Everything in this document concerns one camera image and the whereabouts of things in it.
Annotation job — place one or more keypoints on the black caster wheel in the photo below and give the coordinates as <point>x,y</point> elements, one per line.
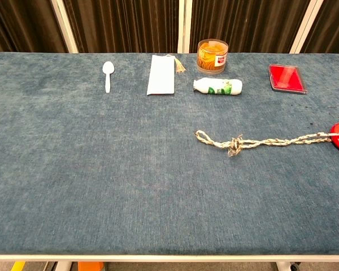
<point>295,265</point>

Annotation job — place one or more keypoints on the clear jar of rubber bands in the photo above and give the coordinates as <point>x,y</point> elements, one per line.
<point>212,57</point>

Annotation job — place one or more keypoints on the white table frame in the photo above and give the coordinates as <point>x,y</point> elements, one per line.
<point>169,258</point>

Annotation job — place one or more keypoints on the dark brown curtain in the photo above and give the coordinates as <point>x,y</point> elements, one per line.
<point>124,25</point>

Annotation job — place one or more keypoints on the white slanted frame post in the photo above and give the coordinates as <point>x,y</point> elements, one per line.
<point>65,25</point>
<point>306,25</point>

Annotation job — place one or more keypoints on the orange block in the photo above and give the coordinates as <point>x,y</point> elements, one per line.
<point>91,266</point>

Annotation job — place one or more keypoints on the yellow block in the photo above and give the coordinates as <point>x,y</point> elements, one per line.
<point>17,266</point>

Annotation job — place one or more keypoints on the white plastic spoon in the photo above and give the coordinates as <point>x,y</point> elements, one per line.
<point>107,70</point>

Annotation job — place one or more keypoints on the red ink pad clear case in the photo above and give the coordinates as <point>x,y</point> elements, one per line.
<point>286,78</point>

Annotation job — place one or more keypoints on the white bottle with green label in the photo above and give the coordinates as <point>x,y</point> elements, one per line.
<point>217,86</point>

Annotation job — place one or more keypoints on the white paper bookmark with tassel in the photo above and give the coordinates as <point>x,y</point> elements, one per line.
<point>161,76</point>

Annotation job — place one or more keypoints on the white upright frame post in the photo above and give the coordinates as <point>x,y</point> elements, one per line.
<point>184,25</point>

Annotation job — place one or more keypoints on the blue velvet table cloth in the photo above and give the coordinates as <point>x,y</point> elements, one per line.
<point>130,183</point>

